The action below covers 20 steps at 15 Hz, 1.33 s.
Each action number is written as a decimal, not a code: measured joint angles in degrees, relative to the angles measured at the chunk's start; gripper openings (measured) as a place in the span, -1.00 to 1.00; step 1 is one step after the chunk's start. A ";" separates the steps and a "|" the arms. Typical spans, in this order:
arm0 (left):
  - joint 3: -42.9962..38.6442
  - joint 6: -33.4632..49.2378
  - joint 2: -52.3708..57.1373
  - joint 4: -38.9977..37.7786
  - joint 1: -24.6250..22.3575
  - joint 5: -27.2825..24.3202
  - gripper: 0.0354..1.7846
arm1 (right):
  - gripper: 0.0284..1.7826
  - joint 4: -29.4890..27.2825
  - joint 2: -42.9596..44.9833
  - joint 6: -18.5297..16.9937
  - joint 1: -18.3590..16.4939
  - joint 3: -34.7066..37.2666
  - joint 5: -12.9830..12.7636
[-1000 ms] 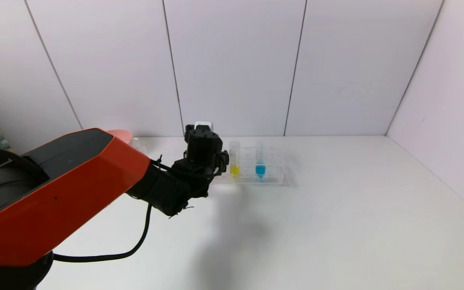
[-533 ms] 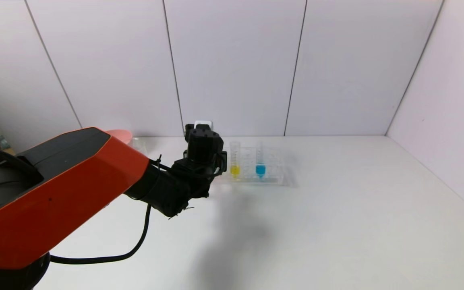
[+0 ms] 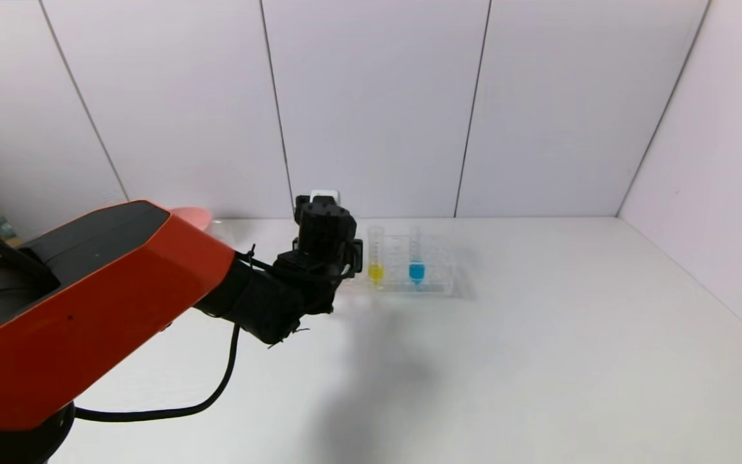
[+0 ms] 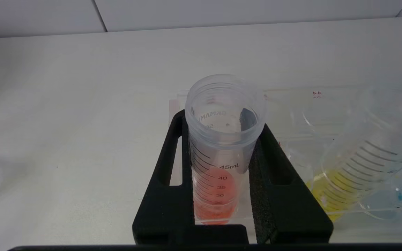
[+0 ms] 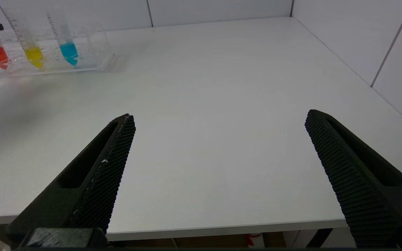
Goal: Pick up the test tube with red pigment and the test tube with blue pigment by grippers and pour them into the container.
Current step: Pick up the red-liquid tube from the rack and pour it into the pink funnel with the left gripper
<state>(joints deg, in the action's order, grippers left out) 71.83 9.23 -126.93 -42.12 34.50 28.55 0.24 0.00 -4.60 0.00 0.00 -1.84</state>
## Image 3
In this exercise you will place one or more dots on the clear glass beaker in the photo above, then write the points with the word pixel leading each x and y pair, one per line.
pixel 223 233

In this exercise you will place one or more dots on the test tube with blue pigment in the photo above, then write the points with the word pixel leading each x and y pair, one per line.
pixel 416 272

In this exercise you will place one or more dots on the clear acrylic tube rack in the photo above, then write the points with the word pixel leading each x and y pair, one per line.
pixel 435 270

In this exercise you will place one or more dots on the test tube with yellow pigment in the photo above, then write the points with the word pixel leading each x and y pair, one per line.
pixel 375 272

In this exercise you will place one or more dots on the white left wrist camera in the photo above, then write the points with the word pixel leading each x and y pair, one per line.
pixel 324 195

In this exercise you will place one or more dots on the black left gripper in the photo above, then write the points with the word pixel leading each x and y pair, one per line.
pixel 354 259

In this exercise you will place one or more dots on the pink plastic bowl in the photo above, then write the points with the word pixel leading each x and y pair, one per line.
pixel 190 216

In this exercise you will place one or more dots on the orange and black left arm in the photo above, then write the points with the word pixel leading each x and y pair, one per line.
pixel 87 309

